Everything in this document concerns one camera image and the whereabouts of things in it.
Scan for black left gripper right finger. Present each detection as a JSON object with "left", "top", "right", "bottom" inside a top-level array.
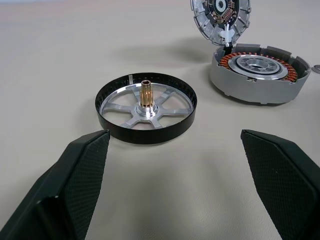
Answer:
[{"left": 240, "top": 128, "right": 320, "bottom": 240}]

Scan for grey stator housing copper windings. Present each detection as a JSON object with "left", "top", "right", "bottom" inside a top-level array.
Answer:
[{"left": 209, "top": 43, "right": 312, "bottom": 106}]

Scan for black rotor ring brass gear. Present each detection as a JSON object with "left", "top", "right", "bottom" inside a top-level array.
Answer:
[{"left": 94, "top": 72, "right": 198, "bottom": 145}]

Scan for grey round motor stator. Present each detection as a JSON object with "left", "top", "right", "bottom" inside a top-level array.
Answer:
[{"left": 189, "top": 0, "right": 251, "bottom": 48}]

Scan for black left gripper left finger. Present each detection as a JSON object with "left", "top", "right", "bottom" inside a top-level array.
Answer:
[{"left": 0, "top": 129, "right": 111, "bottom": 240}]

